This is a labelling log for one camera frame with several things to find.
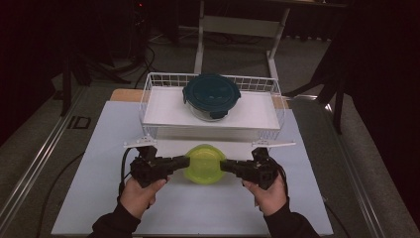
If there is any black rectangular floor bracket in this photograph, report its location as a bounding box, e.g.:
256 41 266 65
67 115 92 130

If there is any black floor cable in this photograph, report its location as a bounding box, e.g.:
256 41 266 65
36 152 85 238

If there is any dark teal round lidded container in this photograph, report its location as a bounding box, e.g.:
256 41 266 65
181 72 242 123

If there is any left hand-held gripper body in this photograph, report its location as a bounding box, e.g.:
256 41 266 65
123 136 176 188

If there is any person's right hand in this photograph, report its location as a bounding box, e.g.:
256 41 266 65
242 173 290 217

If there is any aluminium rail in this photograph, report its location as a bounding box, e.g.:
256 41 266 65
0 85 87 229
323 102 390 238

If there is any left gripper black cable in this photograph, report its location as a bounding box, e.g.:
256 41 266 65
118 147 134 196

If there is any person's left hand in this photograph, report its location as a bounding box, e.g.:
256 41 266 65
119 177 171 220

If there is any pale blue table sheet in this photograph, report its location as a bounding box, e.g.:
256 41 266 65
51 100 334 236

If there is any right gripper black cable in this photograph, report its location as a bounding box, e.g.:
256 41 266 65
269 158 290 199

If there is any white wire shelf rack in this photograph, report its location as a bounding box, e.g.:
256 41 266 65
139 71 286 163

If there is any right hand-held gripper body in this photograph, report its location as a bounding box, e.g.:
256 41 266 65
237 140 296 191

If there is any dark equipment tower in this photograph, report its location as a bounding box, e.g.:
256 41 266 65
131 0 149 63

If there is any white metal table frame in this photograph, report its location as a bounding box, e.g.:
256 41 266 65
193 0 351 80

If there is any black tripod stand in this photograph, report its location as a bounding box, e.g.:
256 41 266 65
60 53 132 117
283 43 348 135

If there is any black cable bundle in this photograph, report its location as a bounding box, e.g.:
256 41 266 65
133 44 157 89

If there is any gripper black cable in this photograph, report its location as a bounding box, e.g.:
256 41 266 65
118 147 134 196
269 158 290 199

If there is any yellow-green lidded container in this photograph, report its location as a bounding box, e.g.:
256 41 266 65
182 143 227 185

